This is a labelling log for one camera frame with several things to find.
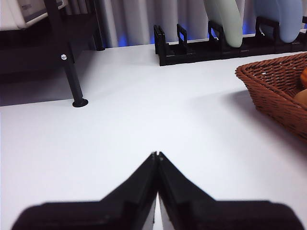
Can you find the tan potato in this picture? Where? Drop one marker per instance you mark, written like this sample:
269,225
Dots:
301,98

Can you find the white toaster oven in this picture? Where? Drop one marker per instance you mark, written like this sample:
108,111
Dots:
24,12

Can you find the black dish rack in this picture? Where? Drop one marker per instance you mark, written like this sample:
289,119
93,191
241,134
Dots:
192,52

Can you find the grey curtain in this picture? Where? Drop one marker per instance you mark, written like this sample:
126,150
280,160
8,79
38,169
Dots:
144,14

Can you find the light blue plate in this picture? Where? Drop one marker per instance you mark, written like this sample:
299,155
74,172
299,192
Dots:
285,19

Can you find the black metal shelf frame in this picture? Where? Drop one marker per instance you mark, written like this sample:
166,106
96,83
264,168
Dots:
72,72

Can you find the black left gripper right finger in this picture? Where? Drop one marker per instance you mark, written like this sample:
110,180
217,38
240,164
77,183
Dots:
223,215

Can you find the pale green plate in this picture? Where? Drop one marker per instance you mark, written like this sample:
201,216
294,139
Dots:
227,21

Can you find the orange yellow corn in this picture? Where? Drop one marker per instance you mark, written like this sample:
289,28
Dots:
304,77

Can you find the brown wicker basket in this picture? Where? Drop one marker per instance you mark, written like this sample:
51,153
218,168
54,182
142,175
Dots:
275,91

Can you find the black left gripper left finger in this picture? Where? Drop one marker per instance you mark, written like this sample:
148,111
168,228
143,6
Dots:
100,215

